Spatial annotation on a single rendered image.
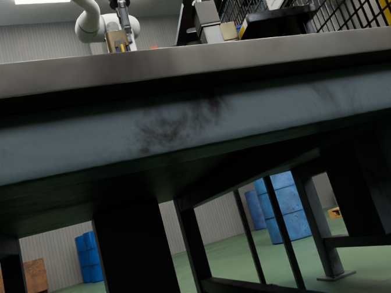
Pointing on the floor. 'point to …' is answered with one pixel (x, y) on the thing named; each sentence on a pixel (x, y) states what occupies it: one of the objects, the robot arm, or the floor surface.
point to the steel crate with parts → (32, 277)
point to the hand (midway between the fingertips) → (130, 45)
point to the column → (134, 250)
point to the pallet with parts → (334, 213)
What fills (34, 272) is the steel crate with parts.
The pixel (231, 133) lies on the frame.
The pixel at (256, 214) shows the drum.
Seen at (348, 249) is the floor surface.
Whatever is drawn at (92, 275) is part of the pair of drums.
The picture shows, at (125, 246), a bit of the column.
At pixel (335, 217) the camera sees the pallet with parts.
